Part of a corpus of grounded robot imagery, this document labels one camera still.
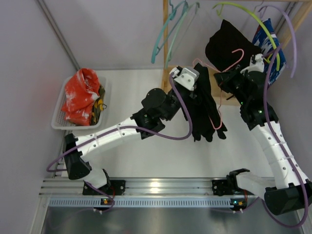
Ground background purple cable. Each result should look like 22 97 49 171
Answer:
257 5 298 78

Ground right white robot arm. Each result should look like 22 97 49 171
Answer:
214 67 312 215

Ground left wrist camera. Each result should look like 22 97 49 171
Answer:
170 66 199 92

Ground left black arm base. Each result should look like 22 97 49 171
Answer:
82 179 126 196

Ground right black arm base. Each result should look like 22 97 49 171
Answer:
212 179 254 196

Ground camouflage trousers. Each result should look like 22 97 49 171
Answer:
90 85 107 126

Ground mint green hanger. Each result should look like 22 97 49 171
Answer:
163 0 200 69

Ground black trousers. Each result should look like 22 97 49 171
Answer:
184 63 227 142
205 20 261 72

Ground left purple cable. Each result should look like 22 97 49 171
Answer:
46 73 195 215

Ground lime green hanger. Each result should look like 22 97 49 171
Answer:
212 1 281 73

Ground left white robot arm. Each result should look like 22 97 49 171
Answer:
64 81 196 189

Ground pink hanger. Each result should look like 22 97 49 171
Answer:
192 48 245 130

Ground wooden clothes rack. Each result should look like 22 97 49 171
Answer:
151 0 312 106

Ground grey slotted cable duct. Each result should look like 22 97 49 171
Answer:
49 197 238 208

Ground red white trousers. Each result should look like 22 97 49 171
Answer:
61 68 100 126

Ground blue patterned trousers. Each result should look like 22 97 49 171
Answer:
252 19 286 86

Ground teal plastic hanger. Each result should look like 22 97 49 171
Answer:
151 0 183 64

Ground aluminium mounting rail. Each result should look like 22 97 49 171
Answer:
38 177 305 197

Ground white plastic basket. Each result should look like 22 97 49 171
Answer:
51 76 111 131

